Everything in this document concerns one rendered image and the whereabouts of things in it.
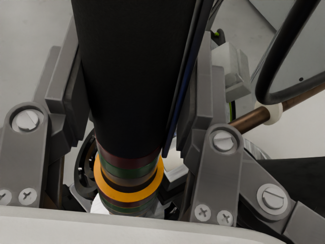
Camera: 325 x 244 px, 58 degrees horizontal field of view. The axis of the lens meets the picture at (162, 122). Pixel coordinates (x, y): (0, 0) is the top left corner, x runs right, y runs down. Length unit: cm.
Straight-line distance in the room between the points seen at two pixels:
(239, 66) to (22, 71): 174
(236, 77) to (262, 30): 207
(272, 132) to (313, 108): 8
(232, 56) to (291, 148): 22
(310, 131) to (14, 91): 183
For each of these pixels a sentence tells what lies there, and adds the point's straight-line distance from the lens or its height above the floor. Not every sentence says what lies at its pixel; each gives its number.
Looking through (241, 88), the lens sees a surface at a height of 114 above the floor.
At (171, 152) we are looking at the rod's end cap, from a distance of 22.
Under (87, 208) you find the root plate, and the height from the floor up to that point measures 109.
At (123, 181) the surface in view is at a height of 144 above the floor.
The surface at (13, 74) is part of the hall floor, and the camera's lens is 219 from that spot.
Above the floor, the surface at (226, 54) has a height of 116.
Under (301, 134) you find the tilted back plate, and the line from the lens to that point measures 56.
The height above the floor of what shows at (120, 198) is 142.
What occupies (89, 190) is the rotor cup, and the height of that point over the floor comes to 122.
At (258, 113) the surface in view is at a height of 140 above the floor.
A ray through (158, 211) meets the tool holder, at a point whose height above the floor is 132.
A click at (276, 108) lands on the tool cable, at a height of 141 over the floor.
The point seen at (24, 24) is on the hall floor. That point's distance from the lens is 250.
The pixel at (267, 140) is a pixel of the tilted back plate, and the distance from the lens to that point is 58.
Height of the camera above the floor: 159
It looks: 58 degrees down
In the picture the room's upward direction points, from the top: 12 degrees clockwise
